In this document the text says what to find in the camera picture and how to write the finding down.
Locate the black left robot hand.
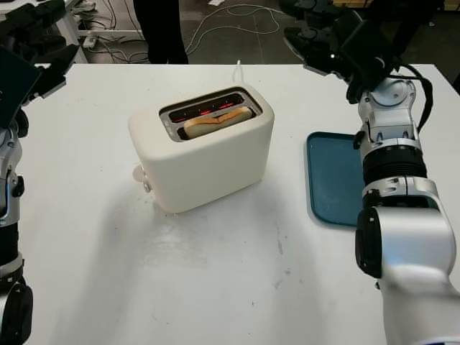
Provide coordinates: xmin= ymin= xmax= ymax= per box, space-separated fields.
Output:
xmin=0 ymin=0 xmax=81 ymax=139

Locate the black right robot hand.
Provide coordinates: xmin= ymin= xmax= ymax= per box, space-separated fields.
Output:
xmin=280 ymin=0 xmax=364 ymax=105

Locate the toast slice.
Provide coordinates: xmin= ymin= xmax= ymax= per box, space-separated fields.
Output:
xmin=183 ymin=106 xmax=253 ymax=140

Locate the person in dark trousers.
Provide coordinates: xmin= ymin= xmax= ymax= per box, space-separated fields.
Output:
xmin=395 ymin=0 xmax=445 ymax=65

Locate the person in black trousers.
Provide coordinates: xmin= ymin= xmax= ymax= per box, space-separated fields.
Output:
xmin=134 ymin=0 xmax=190 ymax=65

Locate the cream two-slot toaster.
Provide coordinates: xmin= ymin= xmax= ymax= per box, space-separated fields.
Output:
xmin=128 ymin=85 xmax=276 ymax=216

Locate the white desk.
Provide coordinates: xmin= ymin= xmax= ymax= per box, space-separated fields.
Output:
xmin=0 ymin=0 xmax=144 ymax=65

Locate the blue plastic tray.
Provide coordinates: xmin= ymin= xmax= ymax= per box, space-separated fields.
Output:
xmin=305 ymin=132 xmax=367 ymax=228

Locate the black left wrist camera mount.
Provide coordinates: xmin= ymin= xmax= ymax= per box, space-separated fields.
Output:
xmin=0 ymin=46 xmax=41 ymax=127

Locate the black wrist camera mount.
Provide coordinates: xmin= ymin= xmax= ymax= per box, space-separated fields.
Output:
xmin=339 ymin=9 xmax=402 ymax=78
xmin=0 ymin=46 xmax=41 ymax=127

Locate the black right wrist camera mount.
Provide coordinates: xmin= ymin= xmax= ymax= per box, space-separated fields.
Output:
xmin=339 ymin=9 xmax=402 ymax=78

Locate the floor cable tangle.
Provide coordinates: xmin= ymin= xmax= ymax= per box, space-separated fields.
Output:
xmin=80 ymin=0 xmax=161 ymax=65

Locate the white toaster power cord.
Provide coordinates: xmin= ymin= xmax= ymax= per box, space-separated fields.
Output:
xmin=232 ymin=60 xmax=246 ymax=87

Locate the white floor cable loop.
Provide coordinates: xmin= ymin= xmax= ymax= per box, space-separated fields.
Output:
xmin=183 ymin=0 xmax=281 ymax=55

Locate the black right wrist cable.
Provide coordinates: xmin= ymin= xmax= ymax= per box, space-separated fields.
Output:
xmin=390 ymin=64 xmax=436 ymax=134

